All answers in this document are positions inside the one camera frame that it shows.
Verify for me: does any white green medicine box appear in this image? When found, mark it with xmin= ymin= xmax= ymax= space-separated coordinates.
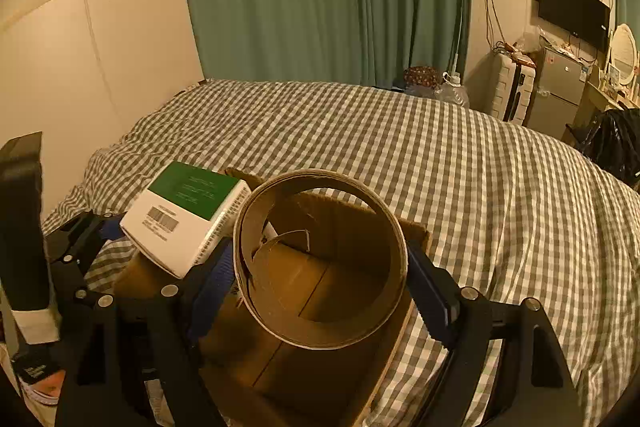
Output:
xmin=120 ymin=161 xmax=250 ymax=280

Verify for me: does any white tape roll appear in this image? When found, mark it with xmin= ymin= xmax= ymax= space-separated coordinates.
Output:
xmin=233 ymin=169 xmax=408 ymax=351

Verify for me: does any brown cardboard box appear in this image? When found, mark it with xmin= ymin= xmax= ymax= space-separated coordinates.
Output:
xmin=114 ymin=161 xmax=428 ymax=426

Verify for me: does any grey white checkered bedspread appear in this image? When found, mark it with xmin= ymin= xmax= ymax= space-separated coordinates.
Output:
xmin=43 ymin=80 xmax=639 ymax=426

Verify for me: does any black bag on chair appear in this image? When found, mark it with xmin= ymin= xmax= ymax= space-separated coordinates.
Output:
xmin=566 ymin=108 xmax=640 ymax=192

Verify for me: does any grey mini fridge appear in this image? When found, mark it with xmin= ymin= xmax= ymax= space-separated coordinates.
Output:
xmin=525 ymin=48 xmax=585 ymax=140

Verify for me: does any white suitcase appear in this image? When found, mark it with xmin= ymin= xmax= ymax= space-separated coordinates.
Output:
xmin=483 ymin=52 xmax=536 ymax=126

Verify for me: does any white oval vanity mirror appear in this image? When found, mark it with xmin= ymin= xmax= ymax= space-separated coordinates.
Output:
xmin=606 ymin=23 xmax=638 ymax=88

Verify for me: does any black wall television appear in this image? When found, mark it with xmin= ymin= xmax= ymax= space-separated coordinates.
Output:
xmin=538 ymin=0 xmax=611 ymax=53

